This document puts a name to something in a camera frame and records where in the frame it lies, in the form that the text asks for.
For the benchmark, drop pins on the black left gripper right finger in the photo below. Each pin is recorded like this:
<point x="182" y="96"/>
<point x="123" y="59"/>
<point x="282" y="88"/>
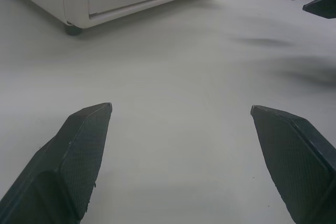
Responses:
<point x="294" y="161"/>

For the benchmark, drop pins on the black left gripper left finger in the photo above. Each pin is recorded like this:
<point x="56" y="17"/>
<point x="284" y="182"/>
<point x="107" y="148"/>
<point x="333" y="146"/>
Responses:
<point x="65" y="161"/>

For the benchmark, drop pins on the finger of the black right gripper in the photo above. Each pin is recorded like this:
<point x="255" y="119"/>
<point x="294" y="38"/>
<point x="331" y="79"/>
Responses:
<point x="324" y="6"/>

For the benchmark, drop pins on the black rubber appliance foot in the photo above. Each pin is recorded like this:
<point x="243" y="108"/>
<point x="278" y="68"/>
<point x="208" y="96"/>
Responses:
<point x="73" y="30"/>

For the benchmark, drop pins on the white toaster oven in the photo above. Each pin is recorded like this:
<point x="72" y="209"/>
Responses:
<point x="73" y="1"/>

